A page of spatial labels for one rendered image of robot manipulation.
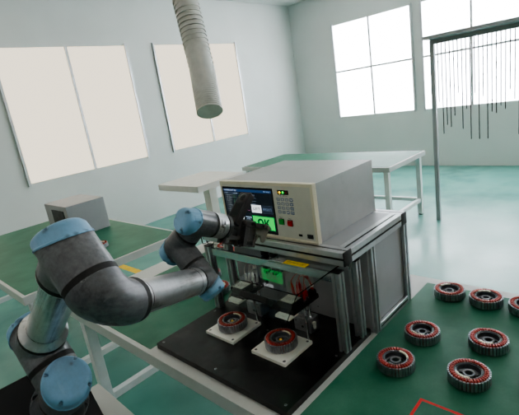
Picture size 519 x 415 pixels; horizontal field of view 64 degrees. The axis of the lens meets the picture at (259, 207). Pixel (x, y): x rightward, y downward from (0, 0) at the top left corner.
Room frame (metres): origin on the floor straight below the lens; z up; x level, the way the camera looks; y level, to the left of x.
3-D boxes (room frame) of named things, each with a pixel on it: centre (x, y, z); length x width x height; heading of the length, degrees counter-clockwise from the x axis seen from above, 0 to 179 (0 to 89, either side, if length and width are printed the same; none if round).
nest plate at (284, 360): (1.24, 0.00, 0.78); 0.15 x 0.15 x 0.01; 45
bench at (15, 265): (3.15, 1.62, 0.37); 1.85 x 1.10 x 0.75; 45
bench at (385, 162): (5.07, -0.91, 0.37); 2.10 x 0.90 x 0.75; 45
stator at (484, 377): (0.98, -0.51, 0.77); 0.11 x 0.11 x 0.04
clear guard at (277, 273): (1.20, -0.06, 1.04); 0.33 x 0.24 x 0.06; 135
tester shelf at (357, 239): (1.55, -0.14, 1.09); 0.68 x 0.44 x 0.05; 45
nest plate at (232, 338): (1.41, 0.17, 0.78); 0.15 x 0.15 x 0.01; 45
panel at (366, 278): (1.51, -0.10, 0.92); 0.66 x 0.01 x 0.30; 45
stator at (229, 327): (1.41, 0.17, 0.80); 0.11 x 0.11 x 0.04
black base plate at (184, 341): (1.34, 0.07, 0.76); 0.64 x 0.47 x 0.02; 45
